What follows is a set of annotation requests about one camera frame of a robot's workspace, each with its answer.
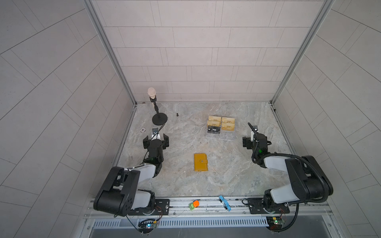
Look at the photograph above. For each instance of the black microphone stand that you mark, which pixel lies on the black microphone stand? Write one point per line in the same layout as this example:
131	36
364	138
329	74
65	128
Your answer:
159	119

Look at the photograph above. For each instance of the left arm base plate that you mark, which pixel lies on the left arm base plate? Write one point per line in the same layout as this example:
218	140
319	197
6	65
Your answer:
161	207

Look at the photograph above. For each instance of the aluminium front rail frame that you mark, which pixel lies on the aluminium front rail frame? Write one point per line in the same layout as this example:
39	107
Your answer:
213	212

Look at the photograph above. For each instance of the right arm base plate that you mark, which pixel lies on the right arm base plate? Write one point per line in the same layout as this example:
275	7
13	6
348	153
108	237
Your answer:
258	206

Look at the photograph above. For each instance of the gold VIP card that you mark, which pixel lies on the gold VIP card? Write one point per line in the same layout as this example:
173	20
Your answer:
214	118
227	127
213	123
228	120

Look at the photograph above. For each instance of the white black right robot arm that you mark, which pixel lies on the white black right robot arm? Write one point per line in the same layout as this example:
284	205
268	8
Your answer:
307	181

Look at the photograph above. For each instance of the right green circuit board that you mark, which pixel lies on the right green circuit board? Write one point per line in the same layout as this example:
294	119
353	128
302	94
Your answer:
275	223

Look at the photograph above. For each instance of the green orange connector block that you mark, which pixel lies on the green orange connector block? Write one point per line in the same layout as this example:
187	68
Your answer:
193	205

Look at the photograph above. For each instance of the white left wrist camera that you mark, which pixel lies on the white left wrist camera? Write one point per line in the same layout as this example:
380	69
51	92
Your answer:
155	134

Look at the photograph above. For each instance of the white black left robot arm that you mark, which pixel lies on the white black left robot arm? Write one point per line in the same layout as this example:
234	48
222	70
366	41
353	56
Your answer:
119	194

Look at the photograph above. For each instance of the yellow leather card holder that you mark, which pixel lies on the yellow leather card holder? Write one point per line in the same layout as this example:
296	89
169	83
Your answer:
200	162

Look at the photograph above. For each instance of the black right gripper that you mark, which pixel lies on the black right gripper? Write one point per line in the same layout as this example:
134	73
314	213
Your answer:
248	144

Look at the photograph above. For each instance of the clear acrylic card display stand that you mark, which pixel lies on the clear acrylic card display stand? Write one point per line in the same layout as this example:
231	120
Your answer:
224	135

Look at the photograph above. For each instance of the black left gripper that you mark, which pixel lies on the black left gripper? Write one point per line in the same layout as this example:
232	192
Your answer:
164	143

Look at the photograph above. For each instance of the green circuit board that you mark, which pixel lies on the green circuit board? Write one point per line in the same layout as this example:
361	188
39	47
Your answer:
275	223
147	226

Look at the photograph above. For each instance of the black VIP card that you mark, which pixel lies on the black VIP card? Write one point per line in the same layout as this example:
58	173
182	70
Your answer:
213	129

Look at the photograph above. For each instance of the left green circuit board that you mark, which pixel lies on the left green circuit board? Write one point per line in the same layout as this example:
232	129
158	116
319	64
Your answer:
147	226

